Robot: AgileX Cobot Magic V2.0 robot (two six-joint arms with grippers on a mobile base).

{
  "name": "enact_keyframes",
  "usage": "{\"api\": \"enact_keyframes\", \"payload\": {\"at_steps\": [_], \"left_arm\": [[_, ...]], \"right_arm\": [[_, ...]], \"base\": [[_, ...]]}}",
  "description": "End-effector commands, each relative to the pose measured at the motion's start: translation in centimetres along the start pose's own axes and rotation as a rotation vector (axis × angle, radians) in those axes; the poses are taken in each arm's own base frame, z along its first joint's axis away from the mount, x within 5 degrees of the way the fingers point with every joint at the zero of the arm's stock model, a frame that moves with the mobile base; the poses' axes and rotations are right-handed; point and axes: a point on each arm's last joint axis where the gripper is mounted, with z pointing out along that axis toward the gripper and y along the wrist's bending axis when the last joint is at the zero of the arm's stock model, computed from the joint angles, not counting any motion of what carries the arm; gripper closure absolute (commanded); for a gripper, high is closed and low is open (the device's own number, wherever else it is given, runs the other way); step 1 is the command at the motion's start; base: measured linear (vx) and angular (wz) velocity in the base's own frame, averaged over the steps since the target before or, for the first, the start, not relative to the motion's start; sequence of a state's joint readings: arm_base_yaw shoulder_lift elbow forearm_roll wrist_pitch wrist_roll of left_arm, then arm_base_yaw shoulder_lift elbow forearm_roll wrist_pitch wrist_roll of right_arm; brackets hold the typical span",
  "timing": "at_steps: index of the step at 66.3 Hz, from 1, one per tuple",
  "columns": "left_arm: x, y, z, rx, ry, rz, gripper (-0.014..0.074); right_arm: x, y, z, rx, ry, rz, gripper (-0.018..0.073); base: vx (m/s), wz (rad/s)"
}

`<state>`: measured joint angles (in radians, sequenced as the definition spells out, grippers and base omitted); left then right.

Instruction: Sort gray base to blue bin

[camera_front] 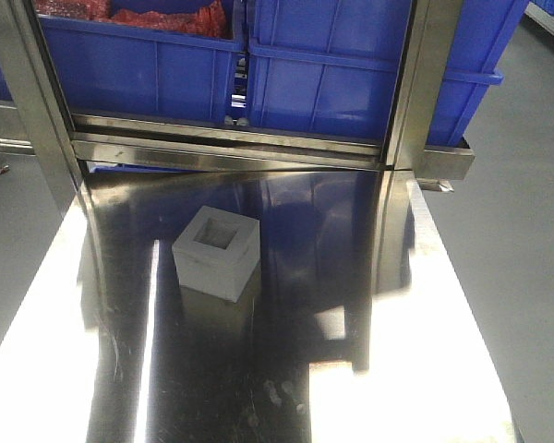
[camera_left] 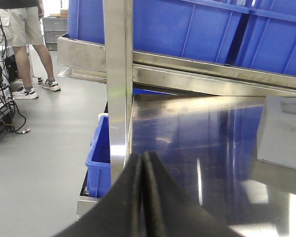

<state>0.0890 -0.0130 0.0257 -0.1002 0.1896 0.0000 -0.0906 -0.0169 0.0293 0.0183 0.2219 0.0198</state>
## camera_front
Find blue bin with red contents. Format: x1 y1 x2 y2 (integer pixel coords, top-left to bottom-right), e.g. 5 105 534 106
39 1 245 123

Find red mesh bag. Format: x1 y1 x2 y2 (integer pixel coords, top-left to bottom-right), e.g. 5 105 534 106
33 1 228 38

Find gray square hollow base block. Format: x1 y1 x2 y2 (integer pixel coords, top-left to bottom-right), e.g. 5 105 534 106
172 206 260 303

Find stainless steel shelf rack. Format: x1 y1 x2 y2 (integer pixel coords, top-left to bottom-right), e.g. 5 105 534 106
0 0 476 222

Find blue plastic bin centre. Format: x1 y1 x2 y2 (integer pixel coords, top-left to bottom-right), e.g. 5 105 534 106
246 1 526 146

